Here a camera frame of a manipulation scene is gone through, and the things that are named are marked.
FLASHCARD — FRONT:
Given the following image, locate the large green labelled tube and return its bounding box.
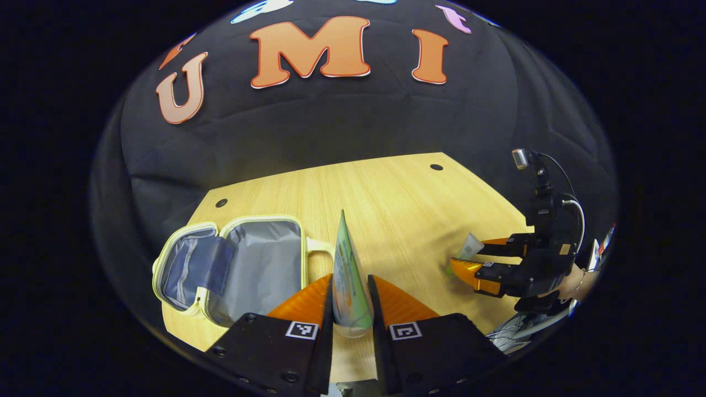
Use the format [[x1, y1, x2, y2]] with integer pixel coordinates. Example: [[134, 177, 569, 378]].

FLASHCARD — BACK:
[[331, 209, 375, 339]]

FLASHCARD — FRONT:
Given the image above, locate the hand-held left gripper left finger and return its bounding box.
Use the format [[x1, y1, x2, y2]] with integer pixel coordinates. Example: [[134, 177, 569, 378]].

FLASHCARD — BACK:
[[204, 274, 335, 397]]

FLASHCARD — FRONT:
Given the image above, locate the small white green tube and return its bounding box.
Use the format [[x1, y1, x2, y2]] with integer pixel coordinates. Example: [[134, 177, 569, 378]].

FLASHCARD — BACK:
[[446, 232, 486, 276]]

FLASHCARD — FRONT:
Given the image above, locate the pale yellow small suitcase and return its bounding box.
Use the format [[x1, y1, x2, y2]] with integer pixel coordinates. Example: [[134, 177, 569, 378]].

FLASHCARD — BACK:
[[152, 215, 336, 329]]

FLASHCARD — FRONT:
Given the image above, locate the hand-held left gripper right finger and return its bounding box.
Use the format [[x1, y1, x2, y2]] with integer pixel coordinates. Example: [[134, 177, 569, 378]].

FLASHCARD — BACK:
[[368, 275, 508, 397]]

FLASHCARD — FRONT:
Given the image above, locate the black cable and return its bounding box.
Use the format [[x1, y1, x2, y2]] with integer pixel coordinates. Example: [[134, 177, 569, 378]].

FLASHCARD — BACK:
[[539, 153, 577, 200]]

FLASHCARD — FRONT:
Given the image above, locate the white cable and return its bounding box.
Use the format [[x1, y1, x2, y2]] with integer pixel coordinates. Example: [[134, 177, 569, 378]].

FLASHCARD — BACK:
[[561, 199, 586, 255]]

